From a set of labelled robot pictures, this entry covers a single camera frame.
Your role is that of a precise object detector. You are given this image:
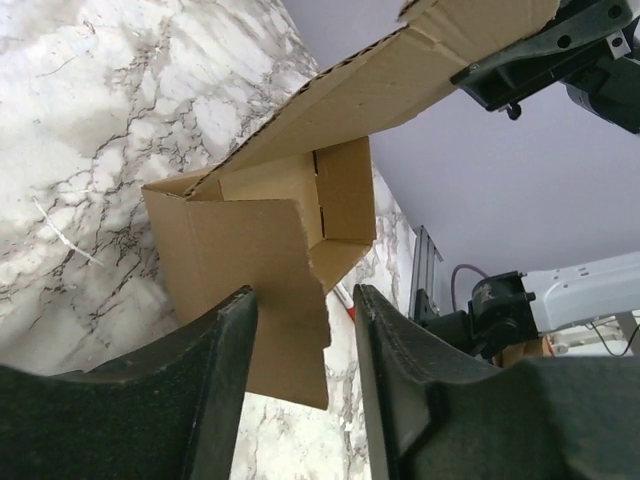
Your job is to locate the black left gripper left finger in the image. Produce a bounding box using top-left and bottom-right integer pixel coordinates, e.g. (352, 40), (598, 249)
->
(1, 287), (258, 479)

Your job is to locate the aluminium frame rail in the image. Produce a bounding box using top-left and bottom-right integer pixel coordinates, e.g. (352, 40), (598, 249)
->
(409, 226), (443, 320)

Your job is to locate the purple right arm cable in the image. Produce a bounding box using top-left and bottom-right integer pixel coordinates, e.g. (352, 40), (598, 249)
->
(451, 263), (489, 316)

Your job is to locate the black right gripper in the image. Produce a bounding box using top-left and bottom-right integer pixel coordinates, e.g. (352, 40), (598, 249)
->
(451, 0), (639, 134)

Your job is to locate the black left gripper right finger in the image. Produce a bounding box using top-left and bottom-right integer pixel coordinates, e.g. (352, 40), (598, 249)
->
(354, 285), (639, 479)

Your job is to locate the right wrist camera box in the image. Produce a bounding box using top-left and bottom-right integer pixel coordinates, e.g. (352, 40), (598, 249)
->
(606, 30), (631, 59)

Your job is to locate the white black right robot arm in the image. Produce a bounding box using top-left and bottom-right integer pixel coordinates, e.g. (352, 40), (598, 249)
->
(415, 1), (639, 359)

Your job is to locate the red capped white marker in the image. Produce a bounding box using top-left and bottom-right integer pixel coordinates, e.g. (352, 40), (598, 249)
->
(333, 283), (355, 321)

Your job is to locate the brown cardboard box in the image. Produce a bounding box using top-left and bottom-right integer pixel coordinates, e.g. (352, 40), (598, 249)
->
(142, 0), (559, 409)

